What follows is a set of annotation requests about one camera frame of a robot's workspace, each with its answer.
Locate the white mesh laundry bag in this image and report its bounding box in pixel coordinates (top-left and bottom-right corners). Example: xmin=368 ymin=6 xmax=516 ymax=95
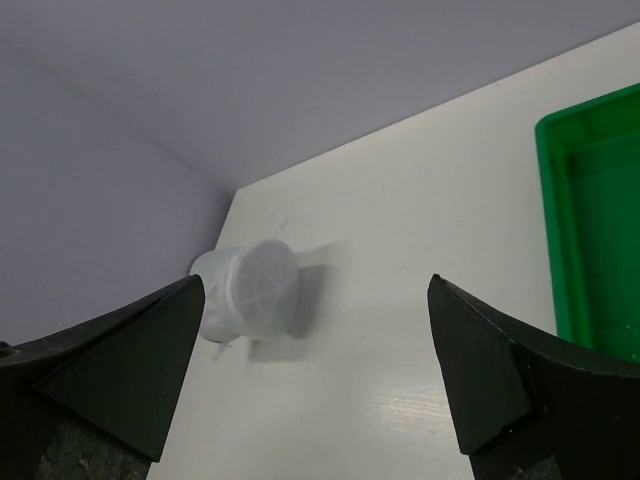
xmin=189 ymin=239 xmax=301 ymax=351

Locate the green plastic tray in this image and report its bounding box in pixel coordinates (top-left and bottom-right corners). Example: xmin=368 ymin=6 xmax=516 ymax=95
xmin=535 ymin=85 xmax=639 ymax=362

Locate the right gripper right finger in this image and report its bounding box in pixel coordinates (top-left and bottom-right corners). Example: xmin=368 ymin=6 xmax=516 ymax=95
xmin=427 ymin=275 xmax=639 ymax=479

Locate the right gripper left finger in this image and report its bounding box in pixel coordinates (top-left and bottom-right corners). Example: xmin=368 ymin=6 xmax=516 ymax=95
xmin=1 ymin=275 xmax=205 ymax=479

